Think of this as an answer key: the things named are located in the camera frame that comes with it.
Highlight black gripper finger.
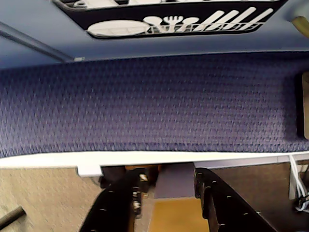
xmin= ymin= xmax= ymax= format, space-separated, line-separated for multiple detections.
xmin=194 ymin=166 xmax=279 ymax=232
xmin=79 ymin=168 xmax=148 ymax=232

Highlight yellow wooden plank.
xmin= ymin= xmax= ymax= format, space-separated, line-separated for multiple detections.
xmin=146 ymin=197 xmax=210 ymax=232

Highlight dark tube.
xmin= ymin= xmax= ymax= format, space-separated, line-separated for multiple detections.
xmin=0 ymin=205 xmax=25 ymax=226

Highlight blue woven floor mat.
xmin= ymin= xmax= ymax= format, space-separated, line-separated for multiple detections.
xmin=0 ymin=52 xmax=309 ymax=160

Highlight brown block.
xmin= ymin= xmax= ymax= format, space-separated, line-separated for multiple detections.
xmin=295 ymin=72 xmax=309 ymax=140

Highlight blue toy kitchen unit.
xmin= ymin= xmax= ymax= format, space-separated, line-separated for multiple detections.
xmin=0 ymin=0 xmax=309 ymax=71

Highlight white cables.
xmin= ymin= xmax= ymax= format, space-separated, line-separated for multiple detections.
xmin=288 ymin=154 xmax=309 ymax=211

